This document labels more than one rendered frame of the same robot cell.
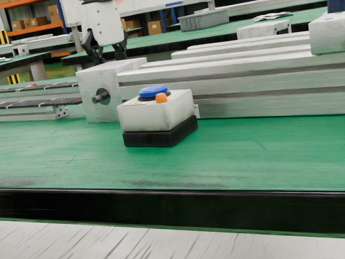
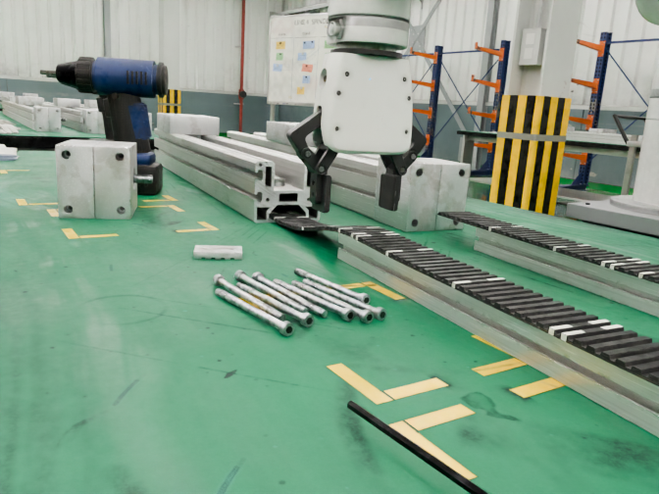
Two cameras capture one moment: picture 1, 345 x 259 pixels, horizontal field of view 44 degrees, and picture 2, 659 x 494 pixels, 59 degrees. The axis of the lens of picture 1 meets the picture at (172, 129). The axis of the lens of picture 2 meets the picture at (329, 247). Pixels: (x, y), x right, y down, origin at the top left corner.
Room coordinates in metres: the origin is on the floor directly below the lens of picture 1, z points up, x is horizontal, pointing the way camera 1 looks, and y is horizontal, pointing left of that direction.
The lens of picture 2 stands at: (1.59, 0.43, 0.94)
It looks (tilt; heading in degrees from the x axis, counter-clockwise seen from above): 13 degrees down; 212
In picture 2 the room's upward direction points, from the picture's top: 4 degrees clockwise
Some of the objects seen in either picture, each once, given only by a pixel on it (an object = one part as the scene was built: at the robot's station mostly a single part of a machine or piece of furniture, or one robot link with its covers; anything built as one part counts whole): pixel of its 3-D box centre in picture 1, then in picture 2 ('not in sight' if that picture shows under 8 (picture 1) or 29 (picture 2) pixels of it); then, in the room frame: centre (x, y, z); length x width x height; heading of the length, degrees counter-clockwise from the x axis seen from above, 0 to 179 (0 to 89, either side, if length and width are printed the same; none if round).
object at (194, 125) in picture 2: not in sight; (186, 129); (0.58, -0.60, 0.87); 0.16 x 0.11 x 0.07; 58
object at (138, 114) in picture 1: (161, 114); not in sight; (0.60, 0.01, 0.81); 0.10 x 0.08 x 0.06; 148
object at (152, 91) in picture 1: (153, 94); not in sight; (0.59, 0.02, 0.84); 0.04 x 0.04 x 0.02
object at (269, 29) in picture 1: (263, 44); (109, 178); (1.06, -0.26, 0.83); 0.11 x 0.10 x 0.10; 135
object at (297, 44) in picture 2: not in sight; (318, 104); (-4.14, -3.36, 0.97); 1.51 x 0.50 x 1.95; 84
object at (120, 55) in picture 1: (123, 54); (311, 179); (1.08, 0.09, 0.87); 0.03 x 0.03 x 0.07; 58
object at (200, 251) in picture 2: not in sight; (218, 252); (1.14, 0.01, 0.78); 0.05 x 0.03 x 0.01; 131
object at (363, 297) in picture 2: not in sight; (329, 284); (1.15, 0.16, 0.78); 0.11 x 0.01 x 0.01; 69
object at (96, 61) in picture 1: (95, 62); (399, 179); (0.98, 0.14, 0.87); 0.03 x 0.03 x 0.07; 58
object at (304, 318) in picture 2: not in sight; (271, 301); (1.23, 0.15, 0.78); 0.11 x 0.01 x 0.01; 70
